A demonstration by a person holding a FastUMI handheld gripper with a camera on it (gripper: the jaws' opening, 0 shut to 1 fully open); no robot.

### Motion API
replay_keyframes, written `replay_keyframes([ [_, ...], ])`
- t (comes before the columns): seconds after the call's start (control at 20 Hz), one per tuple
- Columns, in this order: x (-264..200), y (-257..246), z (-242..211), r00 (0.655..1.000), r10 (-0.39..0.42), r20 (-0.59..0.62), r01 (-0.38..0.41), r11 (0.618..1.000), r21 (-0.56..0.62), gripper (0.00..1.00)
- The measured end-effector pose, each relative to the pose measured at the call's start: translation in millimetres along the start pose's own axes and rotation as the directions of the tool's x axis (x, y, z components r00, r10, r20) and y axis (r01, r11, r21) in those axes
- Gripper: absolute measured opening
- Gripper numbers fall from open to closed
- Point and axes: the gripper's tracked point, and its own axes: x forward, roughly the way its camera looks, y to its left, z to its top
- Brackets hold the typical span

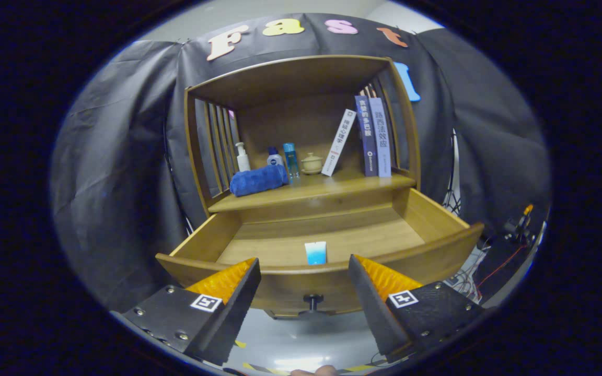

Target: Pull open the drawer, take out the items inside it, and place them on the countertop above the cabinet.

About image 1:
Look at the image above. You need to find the blue rolled towel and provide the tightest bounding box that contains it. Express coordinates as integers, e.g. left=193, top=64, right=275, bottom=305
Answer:
left=229, top=164, right=289, bottom=197

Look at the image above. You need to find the light purple book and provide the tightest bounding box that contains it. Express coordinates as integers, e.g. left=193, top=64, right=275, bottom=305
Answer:
left=368, top=97, right=392, bottom=178

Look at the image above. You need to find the black device with orange tip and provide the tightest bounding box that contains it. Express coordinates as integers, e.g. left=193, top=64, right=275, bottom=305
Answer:
left=505, top=204, right=537, bottom=243

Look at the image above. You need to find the wooden drawer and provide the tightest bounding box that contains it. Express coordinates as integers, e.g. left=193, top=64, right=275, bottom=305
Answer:
left=155, top=187, right=485, bottom=316

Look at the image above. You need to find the dark blue book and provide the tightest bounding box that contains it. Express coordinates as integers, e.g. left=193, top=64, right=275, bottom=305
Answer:
left=354, top=95, right=378, bottom=178

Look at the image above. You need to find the wooden cabinet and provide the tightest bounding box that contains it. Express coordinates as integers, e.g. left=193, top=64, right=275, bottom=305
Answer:
left=183, top=55, right=422, bottom=320

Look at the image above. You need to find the clear blue bottle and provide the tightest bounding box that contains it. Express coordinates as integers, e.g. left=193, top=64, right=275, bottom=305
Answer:
left=283, top=143, right=300, bottom=181

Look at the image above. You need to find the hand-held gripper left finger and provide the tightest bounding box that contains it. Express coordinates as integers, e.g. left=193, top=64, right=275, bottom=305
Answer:
left=110, top=257, right=262, bottom=366

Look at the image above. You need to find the beige lidded teacup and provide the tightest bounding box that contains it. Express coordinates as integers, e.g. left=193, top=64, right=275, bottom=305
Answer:
left=300, top=152, right=324, bottom=175

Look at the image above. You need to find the red cable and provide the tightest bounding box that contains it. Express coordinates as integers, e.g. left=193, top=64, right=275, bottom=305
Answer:
left=476, top=244, right=529, bottom=290

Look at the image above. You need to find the blue cream tube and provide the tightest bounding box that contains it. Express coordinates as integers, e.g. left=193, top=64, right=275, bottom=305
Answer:
left=304, top=241, right=328, bottom=266

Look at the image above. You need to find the white pump bottle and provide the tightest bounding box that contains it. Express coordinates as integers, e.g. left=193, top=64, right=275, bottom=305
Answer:
left=235, top=142, right=251, bottom=173

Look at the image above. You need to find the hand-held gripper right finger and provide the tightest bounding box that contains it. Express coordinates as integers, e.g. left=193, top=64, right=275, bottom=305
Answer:
left=347, top=254, right=485, bottom=365

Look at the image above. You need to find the white book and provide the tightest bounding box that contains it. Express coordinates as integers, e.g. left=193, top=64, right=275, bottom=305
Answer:
left=321, top=109, right=357, bottom=177

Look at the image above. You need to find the black backdrop cloth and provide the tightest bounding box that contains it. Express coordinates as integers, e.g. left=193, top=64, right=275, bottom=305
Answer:
left=50, top=13, right=551, bottom=314

